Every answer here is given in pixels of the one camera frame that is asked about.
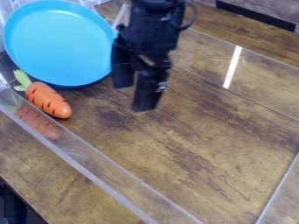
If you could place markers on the blue round tray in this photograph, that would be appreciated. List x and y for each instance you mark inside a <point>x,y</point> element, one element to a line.
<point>59,41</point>

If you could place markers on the clear acrylic wall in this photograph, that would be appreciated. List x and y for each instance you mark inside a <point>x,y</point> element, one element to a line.
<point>282,208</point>
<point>263,80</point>
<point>153,207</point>

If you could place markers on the black bar at table edge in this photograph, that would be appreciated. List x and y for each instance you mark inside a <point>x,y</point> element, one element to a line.
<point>279,13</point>

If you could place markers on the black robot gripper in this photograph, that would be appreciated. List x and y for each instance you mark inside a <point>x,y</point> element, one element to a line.
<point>151,35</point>

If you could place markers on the clear acrylic right wall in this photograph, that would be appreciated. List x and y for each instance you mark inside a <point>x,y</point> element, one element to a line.
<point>282,208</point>

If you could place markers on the clear acrylic back wall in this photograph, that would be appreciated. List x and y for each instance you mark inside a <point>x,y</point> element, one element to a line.
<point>263,80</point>

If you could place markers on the orange toy carrot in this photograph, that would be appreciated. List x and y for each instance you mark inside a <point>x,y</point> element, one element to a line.
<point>42,96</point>

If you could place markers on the clear acrylic front wall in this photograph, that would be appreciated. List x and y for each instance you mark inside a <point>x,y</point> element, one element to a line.
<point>153,207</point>

